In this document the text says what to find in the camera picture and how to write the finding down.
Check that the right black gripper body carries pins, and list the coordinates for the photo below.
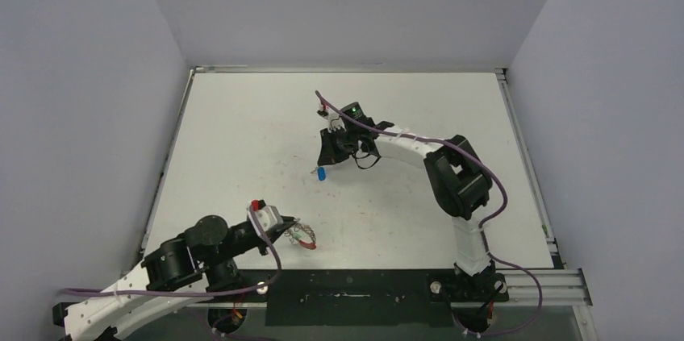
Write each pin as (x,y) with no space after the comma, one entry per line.
(331,143)

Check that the blue capped key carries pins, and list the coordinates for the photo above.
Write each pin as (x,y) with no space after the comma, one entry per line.
(319,173)

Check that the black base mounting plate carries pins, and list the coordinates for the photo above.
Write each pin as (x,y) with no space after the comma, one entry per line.
(363,297)

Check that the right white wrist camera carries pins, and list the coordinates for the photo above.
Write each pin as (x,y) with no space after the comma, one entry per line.
(333,119)

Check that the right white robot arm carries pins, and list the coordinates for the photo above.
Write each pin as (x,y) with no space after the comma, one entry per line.
(459,183)

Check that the aluminium table frame rail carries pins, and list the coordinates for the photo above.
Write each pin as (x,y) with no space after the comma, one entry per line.
(246,135)

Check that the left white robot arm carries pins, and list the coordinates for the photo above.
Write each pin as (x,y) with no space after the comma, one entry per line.
(196,265)

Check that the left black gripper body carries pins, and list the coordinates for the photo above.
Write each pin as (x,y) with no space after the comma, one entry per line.
(242,241)

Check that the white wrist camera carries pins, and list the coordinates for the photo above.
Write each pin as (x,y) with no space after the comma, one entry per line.
(333,119)
(264,216)

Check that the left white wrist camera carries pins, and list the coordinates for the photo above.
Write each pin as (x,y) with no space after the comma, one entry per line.
(264,216)

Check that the metal keyring with red handle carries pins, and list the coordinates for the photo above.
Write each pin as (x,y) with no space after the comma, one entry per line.
(302,235)

